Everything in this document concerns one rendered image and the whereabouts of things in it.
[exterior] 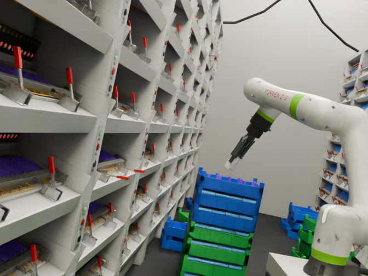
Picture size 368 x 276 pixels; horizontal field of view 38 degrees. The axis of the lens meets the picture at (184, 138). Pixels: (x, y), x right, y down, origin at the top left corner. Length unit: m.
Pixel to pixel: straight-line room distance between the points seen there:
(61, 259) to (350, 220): 0.97
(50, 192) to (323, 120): 1.13
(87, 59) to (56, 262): 0.50
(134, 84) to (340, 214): 0.87
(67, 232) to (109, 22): 0.52
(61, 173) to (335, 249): 0.99
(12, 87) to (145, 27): 1.18
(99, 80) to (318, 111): 0.93
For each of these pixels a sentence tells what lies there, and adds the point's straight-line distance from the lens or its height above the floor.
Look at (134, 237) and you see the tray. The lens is 2.58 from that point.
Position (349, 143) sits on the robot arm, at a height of 0.81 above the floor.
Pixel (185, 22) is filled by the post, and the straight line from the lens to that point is 2.72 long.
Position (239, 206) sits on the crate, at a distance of 2.49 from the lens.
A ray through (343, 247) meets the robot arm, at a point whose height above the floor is 0.46.
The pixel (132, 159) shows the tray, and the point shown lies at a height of 0.58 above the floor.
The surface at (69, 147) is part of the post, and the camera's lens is 1.31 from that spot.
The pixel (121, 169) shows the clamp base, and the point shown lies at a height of 0.56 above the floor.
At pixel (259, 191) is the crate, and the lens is 2.50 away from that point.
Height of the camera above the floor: 0.76
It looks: 2 degrees down
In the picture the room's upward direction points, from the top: 12 degrees clockwise
